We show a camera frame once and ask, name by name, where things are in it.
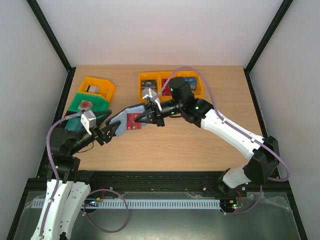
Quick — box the black right rear frame post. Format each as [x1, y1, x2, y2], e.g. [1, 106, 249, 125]
[244, 0, 295, 72]

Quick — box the silver card stack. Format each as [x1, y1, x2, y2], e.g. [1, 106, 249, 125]
[86, 85, 99, 94]

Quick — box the black left rear frame post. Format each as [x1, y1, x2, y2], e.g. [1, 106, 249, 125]
[26, 0, 73, 72]

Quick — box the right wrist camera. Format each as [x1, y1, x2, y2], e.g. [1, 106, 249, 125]
[141, 88, 162, 111]

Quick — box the white slotted cable duct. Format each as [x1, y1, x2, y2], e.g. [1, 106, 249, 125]
[29, 197, 221, 210]

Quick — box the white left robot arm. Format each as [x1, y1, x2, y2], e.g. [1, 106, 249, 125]
[31, 110, 121, 240]

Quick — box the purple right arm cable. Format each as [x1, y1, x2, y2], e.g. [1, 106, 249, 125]
[154, 66, 291, 182]

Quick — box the teal card stack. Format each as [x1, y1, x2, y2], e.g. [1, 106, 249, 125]
[64, 117, 83, 132]

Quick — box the yellow bin with black cards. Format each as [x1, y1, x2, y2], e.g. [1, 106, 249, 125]
[138, 71, 159, 103]

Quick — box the yellow bin left side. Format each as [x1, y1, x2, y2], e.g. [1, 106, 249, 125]
[77, 76, 116, 103]

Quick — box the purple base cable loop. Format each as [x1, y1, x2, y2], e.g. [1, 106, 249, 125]
[81, 188, 130, 233]

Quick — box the red round card stack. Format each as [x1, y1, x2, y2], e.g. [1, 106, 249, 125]
[77, 100, 94, 111]

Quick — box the blue card stack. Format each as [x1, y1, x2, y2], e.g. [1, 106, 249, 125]
[184, 76, 197, 91]

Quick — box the black card stack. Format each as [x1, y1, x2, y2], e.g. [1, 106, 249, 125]
[141, 79, 157, 92]

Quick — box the green bin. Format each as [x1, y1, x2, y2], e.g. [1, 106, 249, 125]
[66, 92, 109, 115]

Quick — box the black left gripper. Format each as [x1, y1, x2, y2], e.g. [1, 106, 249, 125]
[69, 109, 121, 155]

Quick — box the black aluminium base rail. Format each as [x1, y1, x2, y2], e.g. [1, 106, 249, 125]
[24, 170, 291, 196]

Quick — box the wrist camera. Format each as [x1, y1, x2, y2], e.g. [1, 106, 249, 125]
[80, 110, 97, 135]
[141, 88, 162, 111]

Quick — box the yellow bin with red cards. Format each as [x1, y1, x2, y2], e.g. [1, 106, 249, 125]
[158, 71, 182, 100]

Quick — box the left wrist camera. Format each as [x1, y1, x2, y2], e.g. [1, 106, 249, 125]
[80, 110, 97, 135]

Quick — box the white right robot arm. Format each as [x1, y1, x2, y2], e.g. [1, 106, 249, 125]
[135, 76, 279, 196]

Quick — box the black card holder wallet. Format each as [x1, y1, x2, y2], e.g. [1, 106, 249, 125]
[106, 103, 147, 137]

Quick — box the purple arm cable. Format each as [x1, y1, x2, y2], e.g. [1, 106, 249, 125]
[154, 66, 291, 182]
[37, 111, 85, 240]

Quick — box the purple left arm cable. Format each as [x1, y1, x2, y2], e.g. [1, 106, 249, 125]
[37, 111, 85, 240]

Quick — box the black frame post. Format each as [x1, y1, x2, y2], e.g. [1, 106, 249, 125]
[244, 0, 295, 72]
[26, 0, 73, 72]

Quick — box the yellow bin with blue cards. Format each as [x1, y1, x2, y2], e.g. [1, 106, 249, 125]
[177, 70, 204, 99]

